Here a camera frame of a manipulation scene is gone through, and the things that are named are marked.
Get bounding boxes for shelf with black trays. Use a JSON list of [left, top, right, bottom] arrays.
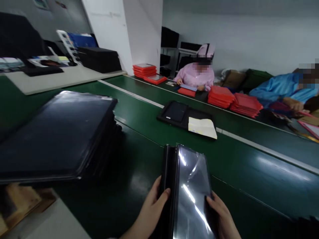
[[160, 26, 203, 78]]

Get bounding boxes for brown cardboard box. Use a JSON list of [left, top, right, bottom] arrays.
[[222, 69, 247, 89]]

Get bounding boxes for green conveyor belt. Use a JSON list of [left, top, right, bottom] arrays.
[[0, 72, 319, 239]]

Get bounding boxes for red case with tablet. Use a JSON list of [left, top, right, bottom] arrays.
[[143, 73, 167, 86]]

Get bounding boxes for dark green crate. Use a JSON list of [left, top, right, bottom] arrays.
[[242, 68, 274, 93]]

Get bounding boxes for black monitor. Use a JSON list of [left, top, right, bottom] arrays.
[[0, 12, 48, 68]]

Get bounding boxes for pile of papers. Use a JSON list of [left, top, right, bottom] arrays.
[[0, 56, 26, 71]]

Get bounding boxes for red flat case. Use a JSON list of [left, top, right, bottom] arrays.
[[177, 84, 198, 97]]

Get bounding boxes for stack of red cases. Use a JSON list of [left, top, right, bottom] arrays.
[[207, 85, 235, 109], [229, 92, 264, 119], [132, 63, 158, 79]]

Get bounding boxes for pink framed panels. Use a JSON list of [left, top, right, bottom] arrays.
[[296, 109, 319, 143]]

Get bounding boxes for person's right hand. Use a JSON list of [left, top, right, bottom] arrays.
[[206, 190, 242, 239]]

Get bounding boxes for black foam tray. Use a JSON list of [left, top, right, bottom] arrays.
[[156, 100, 218, 142]]

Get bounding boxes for stack of black foam sheets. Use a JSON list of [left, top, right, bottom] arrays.
[[77, 46, 122, 74]]

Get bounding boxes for black folio case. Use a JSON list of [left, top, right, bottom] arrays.
[[159, 144, 179, 239]]

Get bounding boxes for pale yellow paper sheet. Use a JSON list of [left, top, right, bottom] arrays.
[[188, 117, 218, 140]]

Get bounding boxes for person's left hand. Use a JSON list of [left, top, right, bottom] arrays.
[[131, 175, 171, 227]]

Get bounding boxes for wooden pallet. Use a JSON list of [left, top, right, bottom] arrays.
[[0, 184, 56, 231]]

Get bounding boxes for flat black tray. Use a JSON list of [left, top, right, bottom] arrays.
[[23, 65, 64, 77]]

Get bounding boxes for black tablet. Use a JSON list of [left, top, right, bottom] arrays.
[[163, 101, 189, 122]]

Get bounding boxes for white slotted rack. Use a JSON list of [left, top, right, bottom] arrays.
[[55, 30, 81, 67]]

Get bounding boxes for stack of large black trays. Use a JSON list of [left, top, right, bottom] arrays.
[[0, 90, 123, 186]]

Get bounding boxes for blue folder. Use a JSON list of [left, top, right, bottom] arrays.
[[67, 32, 97, 48]]

